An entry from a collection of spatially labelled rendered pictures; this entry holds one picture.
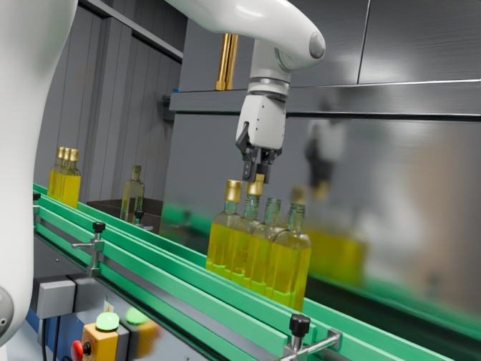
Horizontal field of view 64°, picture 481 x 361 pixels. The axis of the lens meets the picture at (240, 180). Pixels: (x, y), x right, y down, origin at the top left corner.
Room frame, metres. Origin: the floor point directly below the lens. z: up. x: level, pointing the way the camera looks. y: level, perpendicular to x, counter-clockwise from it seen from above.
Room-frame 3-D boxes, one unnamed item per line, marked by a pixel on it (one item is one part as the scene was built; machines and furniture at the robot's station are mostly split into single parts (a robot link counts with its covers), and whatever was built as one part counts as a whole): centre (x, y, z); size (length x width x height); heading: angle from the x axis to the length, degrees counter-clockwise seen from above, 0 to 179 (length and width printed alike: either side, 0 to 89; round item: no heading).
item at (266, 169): (0.81, -0.05, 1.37); 0.03 x 0.03 x 0.07; 47
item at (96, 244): (0.91, 0.34, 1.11); 0.07 x 0.04 x 0.13; 136
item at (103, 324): (0.78, 0.23, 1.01); 0.04 x 0.04 x 0.03
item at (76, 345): (0.74, 0.26, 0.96); 0.04 x 0.03 x 0.04; 46
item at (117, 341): (0.78, 0.23, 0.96); 0.07 x 0.07 x 0.07; 46
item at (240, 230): (0.79, -0.03, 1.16); 0.06 x 0.06 x 0.21; 47
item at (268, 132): (0.79, -0.03, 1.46); 0.10 x 0.07 x 0.11; 137
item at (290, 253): (0.71, -0.11, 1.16); 0.06 x 0.06 x 0.21; 45
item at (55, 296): (0.97, 0.44, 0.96); 0.08 x 0.08 x 0.08; 46
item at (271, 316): (1.20, 0.48, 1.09); 1.75 x 0.01 x 0.08; 46
